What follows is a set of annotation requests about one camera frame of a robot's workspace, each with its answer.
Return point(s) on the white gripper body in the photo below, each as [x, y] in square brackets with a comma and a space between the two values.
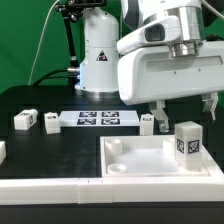
[147, 72]

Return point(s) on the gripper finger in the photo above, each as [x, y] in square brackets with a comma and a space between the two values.
[157, 110]
[210, 101]

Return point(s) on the white square tabletop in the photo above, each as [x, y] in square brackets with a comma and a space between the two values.
[142, 156]

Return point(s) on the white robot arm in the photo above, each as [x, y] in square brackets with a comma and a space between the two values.
[99, 69]

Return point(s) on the white obstacle fence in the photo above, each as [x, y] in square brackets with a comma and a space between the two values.
[15, 191]

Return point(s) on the white block at left edge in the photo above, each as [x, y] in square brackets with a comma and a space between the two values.
[2, 151]

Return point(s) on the white marker base plate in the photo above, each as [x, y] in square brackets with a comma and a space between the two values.
[99, 118]

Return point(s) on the black camera stand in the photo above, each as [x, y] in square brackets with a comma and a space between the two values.
[72, 11]

